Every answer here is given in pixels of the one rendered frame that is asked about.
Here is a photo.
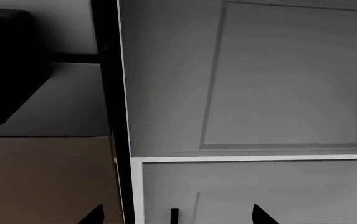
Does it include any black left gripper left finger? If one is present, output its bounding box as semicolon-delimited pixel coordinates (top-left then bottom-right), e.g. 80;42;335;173
77;203;105;224

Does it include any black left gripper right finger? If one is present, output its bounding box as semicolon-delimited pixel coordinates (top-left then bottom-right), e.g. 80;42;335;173
252;203;280;224

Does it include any white panelled drawer front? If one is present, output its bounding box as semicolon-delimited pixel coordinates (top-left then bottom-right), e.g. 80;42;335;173
117;0;357;157

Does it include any white panelled cabinet door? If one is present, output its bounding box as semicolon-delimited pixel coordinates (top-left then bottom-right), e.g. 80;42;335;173
141;160;357;224

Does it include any black box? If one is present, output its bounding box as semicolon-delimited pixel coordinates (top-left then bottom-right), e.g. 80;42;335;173
0;7;56;126

